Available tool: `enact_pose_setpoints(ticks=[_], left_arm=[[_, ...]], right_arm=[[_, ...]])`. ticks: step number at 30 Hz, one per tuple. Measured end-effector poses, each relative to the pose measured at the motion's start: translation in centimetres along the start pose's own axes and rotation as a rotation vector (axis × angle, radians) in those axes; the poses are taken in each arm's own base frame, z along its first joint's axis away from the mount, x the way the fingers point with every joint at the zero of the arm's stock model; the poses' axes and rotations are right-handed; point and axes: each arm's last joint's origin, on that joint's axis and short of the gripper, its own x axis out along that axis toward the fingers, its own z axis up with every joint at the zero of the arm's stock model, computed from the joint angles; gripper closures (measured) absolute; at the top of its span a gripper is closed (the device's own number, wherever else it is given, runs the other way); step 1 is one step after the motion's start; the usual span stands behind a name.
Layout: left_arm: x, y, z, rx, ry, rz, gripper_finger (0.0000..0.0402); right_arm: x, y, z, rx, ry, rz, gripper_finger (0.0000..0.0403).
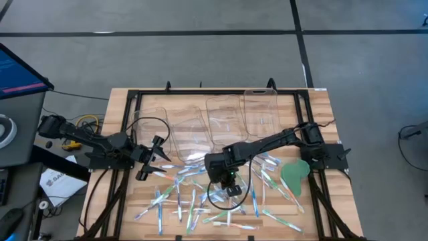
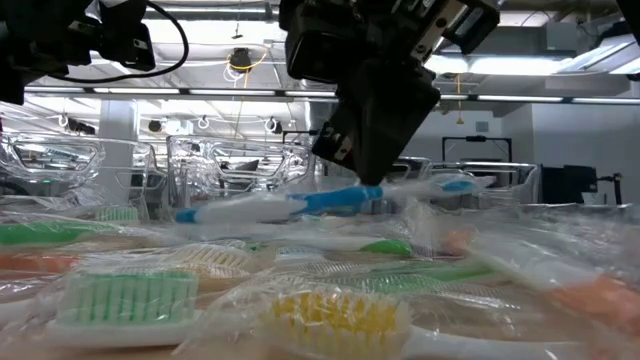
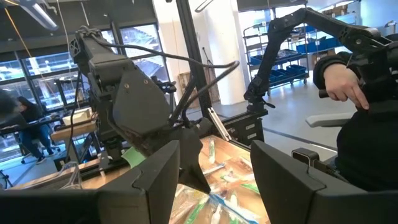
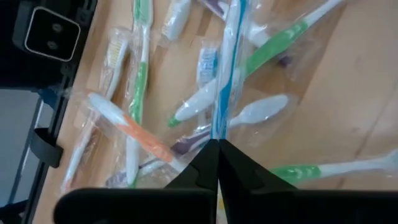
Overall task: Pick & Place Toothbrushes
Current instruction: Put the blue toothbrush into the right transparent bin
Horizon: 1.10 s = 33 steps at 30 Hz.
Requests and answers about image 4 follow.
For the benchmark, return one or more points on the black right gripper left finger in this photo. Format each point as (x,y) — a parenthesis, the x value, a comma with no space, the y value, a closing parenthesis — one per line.
(186,205)

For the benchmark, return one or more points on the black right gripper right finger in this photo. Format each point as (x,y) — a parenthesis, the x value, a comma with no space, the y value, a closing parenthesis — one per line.
(264,205)

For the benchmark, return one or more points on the green and white toothbrush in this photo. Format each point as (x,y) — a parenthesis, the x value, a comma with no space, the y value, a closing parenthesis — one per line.
(140,81)
(273,46)
(298,172)

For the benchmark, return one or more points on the orange and white toothbrush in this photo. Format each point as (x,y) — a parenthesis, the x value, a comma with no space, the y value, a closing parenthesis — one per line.
(140,133)
(115,53)

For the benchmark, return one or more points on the blue and white toothbrush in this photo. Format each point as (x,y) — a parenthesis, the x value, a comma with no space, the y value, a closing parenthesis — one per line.
(206,63)
(228,77)

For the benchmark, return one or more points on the white wrapped toothbrush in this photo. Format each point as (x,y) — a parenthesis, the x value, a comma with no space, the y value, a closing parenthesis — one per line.
(177,18)

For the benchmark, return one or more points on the black table-level camera box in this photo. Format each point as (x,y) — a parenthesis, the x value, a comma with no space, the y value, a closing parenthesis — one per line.
(46,34)

